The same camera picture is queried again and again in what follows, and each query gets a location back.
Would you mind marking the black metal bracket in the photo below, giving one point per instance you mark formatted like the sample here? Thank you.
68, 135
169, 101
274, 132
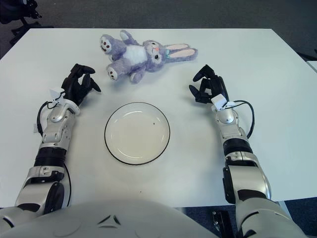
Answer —
221, 223

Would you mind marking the white side table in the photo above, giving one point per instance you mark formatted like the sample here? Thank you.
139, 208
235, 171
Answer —
312, 65

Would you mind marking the silver robot torso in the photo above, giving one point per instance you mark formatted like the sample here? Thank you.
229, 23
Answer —
99, 223

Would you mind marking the black office chair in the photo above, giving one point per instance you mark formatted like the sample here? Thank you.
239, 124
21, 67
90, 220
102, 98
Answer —
7, 17

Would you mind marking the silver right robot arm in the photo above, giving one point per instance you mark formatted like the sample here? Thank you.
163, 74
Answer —
247, 173

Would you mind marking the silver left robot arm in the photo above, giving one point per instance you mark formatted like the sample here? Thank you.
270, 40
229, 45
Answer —
53, 119

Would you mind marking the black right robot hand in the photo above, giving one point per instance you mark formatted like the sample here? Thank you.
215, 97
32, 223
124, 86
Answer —
215, 85

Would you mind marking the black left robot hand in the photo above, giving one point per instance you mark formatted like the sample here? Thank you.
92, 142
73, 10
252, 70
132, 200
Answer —
74, 85

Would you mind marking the white plate with black rim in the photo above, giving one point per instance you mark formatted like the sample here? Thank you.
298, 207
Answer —
137, 134

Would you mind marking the purple plush bunny doll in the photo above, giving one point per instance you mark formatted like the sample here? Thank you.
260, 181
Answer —
133, 54

